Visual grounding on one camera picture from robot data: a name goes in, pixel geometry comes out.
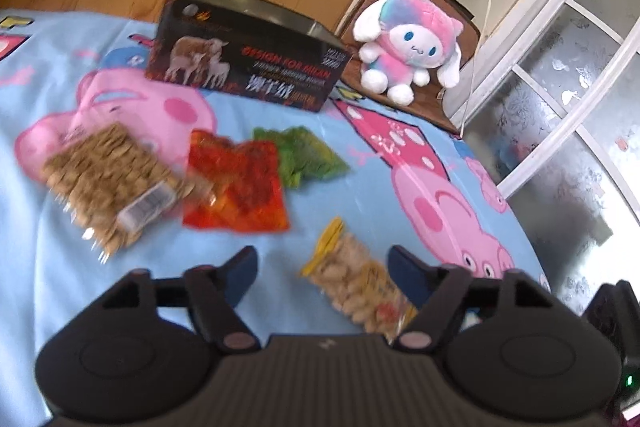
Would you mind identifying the crinkled green snack packet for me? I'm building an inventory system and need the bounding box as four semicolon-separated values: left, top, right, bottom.
252;126;351;190

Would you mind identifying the pig printed blue blanket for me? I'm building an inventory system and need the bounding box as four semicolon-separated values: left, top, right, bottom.
0;9;551;427

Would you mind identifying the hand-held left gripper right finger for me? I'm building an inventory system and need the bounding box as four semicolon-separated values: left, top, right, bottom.
387;244;556;353

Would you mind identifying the clear melon seed packet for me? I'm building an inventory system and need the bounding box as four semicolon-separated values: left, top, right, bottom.
41;123;201;258

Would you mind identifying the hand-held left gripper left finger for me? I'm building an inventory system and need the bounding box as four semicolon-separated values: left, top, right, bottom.
97;244;261;355

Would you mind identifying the red snack packet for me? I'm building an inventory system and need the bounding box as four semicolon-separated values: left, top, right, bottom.
182;129;292;234

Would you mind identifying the black tin box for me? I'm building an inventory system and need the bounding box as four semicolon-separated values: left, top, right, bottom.
145;0;353;114

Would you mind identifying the white framed frosted glass door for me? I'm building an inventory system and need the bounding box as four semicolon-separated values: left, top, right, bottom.
460;0;640;303

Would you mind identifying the white cable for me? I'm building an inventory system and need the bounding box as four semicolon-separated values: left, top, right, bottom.
459;0;511;135

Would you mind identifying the pink and blue bunny plush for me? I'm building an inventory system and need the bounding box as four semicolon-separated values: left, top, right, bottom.
352;0;463;106

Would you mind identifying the brown seat cushion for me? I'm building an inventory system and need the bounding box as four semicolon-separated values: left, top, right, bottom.
334;0;482;135

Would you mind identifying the peanut packet with yellow edges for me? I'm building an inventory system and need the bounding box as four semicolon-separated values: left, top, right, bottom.
300;217;418;342

